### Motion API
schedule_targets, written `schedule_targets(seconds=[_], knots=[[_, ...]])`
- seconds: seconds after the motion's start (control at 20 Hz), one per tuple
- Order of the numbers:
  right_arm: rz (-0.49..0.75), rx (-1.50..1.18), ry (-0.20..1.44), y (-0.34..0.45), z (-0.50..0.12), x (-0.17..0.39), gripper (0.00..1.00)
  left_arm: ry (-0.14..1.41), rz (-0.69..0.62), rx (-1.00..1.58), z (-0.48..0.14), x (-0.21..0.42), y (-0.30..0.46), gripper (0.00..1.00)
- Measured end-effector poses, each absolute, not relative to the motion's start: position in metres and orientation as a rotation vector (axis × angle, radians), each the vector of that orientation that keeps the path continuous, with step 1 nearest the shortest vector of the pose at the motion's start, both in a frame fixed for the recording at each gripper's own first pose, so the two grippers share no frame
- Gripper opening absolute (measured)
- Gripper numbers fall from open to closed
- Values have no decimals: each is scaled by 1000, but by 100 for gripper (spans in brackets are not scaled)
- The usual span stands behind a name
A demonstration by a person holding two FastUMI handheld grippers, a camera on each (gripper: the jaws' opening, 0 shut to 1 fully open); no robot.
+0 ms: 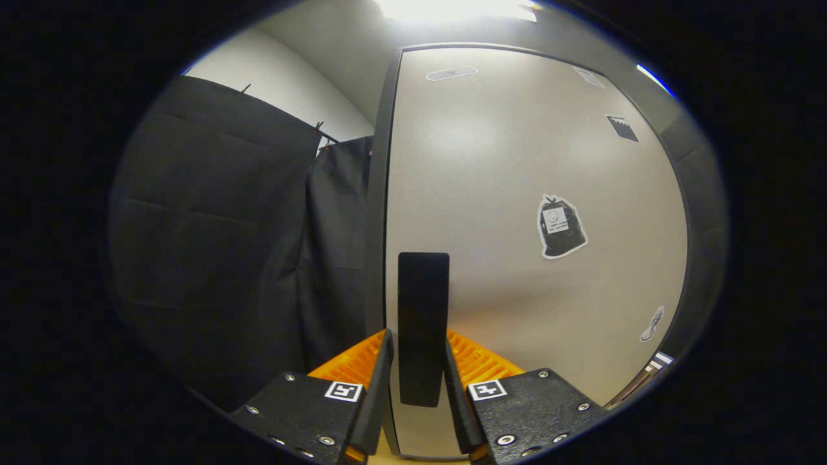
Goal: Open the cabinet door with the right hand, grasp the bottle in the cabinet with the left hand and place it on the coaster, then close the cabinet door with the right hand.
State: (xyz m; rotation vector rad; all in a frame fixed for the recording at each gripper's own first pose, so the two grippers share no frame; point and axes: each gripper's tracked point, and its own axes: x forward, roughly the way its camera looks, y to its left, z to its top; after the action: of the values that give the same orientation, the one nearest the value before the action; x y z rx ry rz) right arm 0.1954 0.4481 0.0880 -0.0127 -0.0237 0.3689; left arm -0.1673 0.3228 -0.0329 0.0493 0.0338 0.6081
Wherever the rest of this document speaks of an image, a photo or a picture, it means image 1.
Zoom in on black backdrop cloth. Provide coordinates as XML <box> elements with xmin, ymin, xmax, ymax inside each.
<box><xmin>107</xmin><ymin>74</ymin><xmax>731</xmax><ymax>414</ymax></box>

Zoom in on dark grey cabinet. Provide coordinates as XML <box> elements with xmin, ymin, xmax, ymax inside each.
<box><xmin>365</xmin><ymin>42</ymin><xmax>695</xmax><ymax>462</ymax></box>

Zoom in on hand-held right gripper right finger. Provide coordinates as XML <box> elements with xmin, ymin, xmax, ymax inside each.
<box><xmin>443</xmin><ymin>329</ymin><xmax>611</xmax><ymax>464</ymax></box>

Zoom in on long ceiling light panel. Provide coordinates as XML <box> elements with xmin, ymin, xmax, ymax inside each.
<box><xmin>375</xmin><ymin>0</ymin><xmax>540</xmax><ymax>23</ymax></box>

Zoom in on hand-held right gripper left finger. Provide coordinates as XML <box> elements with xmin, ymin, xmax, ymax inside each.
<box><xmin>229</xmin><ymin>328</ymin><xmax>395</xmax><ymax>464</ymax></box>

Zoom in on light grey cabinet door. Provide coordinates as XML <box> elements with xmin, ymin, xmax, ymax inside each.
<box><xmin>384</xmin><ymin>47</ymin><xmax>689</xmax><ymax>459</ymax></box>

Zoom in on black cabinet door handle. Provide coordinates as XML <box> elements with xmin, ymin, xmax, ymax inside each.
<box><xmin>397</xmin><ymin>252</ymin><xmax>451</xmax><ymax>408</ymax></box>

